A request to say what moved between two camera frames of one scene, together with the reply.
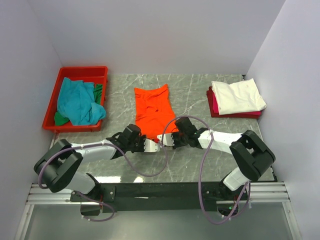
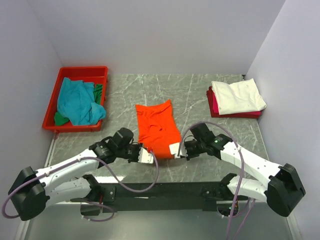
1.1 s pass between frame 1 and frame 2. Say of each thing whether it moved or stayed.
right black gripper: moved
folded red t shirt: stayed
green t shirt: stayed
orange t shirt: moved
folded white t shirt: stayed
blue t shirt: stayed
